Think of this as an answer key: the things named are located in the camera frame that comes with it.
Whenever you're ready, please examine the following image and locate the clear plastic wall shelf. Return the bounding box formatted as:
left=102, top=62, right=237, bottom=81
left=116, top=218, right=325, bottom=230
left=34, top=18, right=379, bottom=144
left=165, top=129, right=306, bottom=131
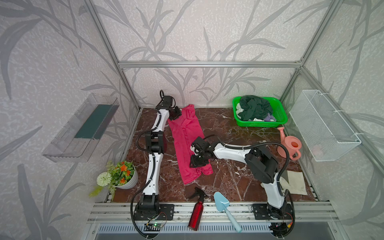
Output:
left=42, top=94, right=120, bottom=163

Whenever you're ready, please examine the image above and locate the white green gardening glove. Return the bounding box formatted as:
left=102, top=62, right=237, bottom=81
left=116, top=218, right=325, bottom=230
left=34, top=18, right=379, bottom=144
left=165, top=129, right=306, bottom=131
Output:
left=261, top=171, right=308, bottom=197

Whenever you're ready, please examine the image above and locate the red spray bottle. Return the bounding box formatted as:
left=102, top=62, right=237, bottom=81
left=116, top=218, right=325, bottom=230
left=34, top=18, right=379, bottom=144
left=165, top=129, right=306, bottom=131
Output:
left=188, top=187, right=207, bottom=231

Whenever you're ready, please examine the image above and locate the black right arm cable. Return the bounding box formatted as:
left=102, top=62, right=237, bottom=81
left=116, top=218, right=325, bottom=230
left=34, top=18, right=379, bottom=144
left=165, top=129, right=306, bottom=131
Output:
left=203, top=134, right=296, bottom=235

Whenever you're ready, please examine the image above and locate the green plastic laundry basket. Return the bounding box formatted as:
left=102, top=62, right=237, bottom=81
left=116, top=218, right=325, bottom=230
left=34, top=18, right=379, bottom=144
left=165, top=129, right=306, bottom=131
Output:
left=232, top=97, right=288, bottom=128

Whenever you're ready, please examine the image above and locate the lavender garment in basket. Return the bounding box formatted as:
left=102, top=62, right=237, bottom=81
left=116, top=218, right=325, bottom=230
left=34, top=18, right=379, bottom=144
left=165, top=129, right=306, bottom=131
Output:
left=264, top=113, right=277, bottom=122

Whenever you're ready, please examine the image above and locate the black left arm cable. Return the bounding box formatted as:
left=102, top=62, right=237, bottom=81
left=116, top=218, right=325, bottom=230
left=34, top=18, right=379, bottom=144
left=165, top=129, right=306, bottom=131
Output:
left=130, top=89, right=168, bottom=239

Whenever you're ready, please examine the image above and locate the dark green t-shirt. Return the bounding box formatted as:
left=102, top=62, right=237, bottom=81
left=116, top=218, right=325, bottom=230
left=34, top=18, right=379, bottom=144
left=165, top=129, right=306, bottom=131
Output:
left=239, top=95, right=273, bottom=121

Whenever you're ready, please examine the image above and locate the pink watering can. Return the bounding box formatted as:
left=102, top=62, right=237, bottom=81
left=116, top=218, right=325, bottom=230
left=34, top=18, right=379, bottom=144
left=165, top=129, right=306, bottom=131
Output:
left=278, top=127, right=302, bottom=161

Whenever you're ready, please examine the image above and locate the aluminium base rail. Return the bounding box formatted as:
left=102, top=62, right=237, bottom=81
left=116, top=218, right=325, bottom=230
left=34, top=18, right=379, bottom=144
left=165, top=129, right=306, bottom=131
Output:
left=87, top=202, right=340, bottom=235

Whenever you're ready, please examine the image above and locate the light blue garden trowel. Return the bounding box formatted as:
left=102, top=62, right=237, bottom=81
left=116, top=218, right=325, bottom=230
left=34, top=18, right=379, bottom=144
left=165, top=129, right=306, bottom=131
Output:
left=214, top=192, right=243, bottom=233

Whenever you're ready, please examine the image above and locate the white flower pot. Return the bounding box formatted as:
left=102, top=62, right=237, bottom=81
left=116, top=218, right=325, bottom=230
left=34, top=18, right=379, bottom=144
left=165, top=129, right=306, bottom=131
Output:
left=116, top=170, right=139, bottom=190

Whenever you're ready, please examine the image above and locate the white wire mesh basket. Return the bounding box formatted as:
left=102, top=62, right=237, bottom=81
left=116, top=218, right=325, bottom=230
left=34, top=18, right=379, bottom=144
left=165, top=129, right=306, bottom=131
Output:
left=290, top=90, right=362, bottom=162

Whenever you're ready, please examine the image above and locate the artificial flower bouquet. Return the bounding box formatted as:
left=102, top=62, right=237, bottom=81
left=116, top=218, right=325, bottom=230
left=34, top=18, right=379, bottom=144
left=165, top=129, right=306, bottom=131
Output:
left=89, top=161, right=137, bottom=198

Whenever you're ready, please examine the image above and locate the white garment in basket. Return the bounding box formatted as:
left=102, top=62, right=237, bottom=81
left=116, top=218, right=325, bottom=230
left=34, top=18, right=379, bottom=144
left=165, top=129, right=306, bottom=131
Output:
left=236, top=103, right=244, bottom=120

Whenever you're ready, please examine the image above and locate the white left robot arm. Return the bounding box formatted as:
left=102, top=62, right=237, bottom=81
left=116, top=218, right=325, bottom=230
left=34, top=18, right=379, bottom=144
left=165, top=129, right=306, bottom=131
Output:
left=136, top=90, right=181, bottom=216

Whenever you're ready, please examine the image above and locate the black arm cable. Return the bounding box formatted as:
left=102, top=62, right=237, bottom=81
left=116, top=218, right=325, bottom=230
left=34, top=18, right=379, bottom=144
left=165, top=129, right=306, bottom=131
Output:
left=203, top=134, right=296, bottom=235
left=130, top=89, right=168, bottom=239

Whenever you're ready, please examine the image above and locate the magenta t-shirt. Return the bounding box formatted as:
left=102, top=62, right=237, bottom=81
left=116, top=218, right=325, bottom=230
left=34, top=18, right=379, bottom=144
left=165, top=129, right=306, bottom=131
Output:
left=168, top=105, right=213, bottom=185

